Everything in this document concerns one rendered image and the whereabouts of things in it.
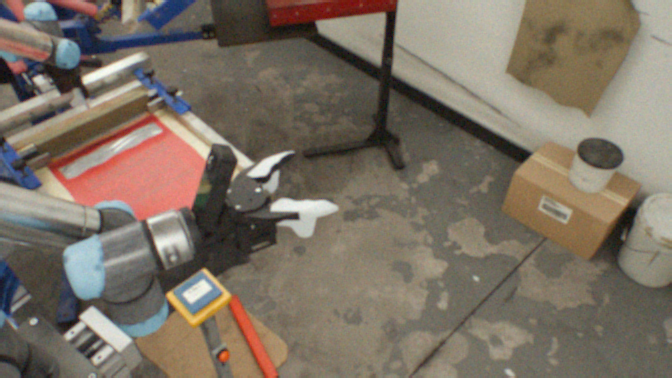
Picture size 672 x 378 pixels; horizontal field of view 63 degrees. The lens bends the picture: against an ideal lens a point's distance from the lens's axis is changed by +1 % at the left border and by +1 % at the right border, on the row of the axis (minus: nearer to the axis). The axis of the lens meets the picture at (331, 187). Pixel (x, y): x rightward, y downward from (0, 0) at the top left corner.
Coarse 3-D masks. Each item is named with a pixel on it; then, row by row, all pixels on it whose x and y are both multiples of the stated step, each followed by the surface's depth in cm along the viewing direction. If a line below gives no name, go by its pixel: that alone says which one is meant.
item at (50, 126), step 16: (112, 96) 204; (128, 96) 208; (64, 112) 198; (80, 112) 198; (96, 112) 202; (32, 128) 192; (48, 128) 193; (192, 128) 194; (208, 128) 192; (16, 144) 187; (208, 144) 190; (224, 144) 186; (240, 160) 181; (48, 192) 171
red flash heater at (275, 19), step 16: (272, 0) 232; (288, 0) 232; (304, 0) 232; (320, 0) 232; (336, 0) 232; (352, 0) 234; (368, 0) 236; (384, 0) 238; (272, 16) 230; (288, 16) 232; (304, 16) 234; (320, 16) 236; (336, 16) 238; (352, 16) 240
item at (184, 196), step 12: (144, 120) 200; (156, 120) 200; (120, 132) 196; (168, 132) 196; (108, 144) 191; (144, 144) 191; (168, 144) 191; (180, 144) 191; (120, 156) 187; (132, 156) 187; (192, 156) 187; (192, 180) 179; (180, 192) 175; (192, 192) 175; (168, 204) 172; (180, 204) 172
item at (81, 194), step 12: (96, 144) 191; (72, 156) 187; (48, 168) 183; (96, 168) 183; (108, 168) 183; (60, 180) 179; (72, 180) 179; (84, 180) 179; (72, 192) 175; (84, 192) 175; (84, 204) 172; (96, 204) 172; (156, 204) 172; (144, 216) 168
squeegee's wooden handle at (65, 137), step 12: (132, 96) 193; (144, 96) 194; (108, 108) 188; (120, 108) 190; (132, 108) 193; (144, 108) 197; (84, 120) 184; (96, 120) 186; (108, 120) 189; (120, 120) 192; (60, 132) 180; (72, 132) 182; (84, 132) 185; (96, 132) 188; (36, 144) 176; (48, 144) 178; (60, 144) 181; (72, 144) 184
